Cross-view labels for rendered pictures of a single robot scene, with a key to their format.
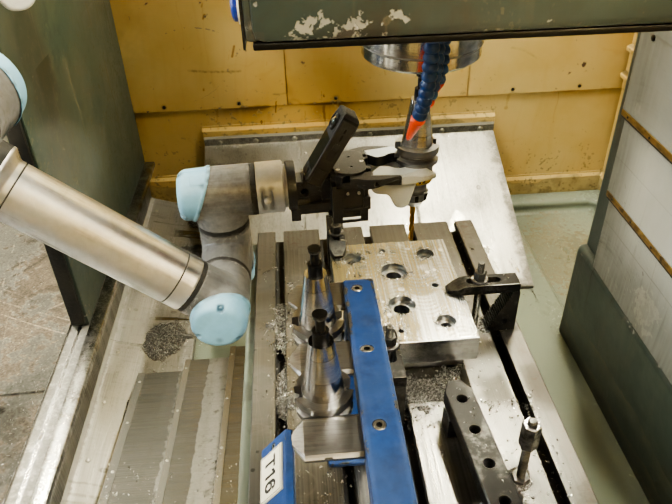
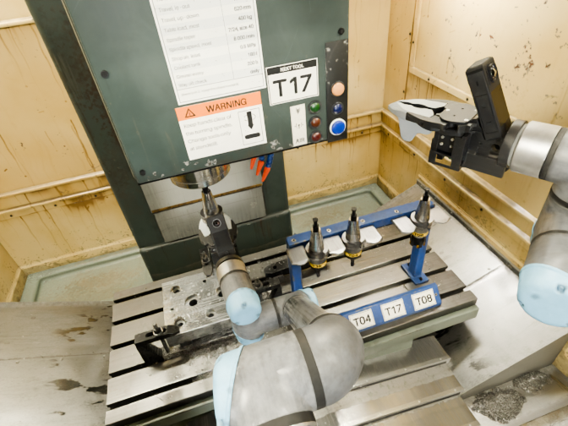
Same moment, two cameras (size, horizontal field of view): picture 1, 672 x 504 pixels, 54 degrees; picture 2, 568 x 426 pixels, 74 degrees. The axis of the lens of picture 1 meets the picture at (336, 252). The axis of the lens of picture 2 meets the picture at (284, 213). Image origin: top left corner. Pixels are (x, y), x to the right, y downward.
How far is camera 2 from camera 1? 1.11 m
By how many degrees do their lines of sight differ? 75
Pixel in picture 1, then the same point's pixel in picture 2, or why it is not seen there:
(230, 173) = (241, 279)
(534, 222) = not seen: hidden behind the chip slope
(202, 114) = not seen: outside the picture
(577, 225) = (58, 287)
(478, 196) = (42, 319)
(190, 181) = (250, 296)
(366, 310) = (307, 234)
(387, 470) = (379, 215)
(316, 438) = (373, 236)
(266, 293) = (185, 390)
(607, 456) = not seen: hidden behind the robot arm
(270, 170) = (235, 263)
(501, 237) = (83, 310)
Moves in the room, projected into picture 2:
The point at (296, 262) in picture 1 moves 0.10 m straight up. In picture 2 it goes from (150, 382) to (139, 364)
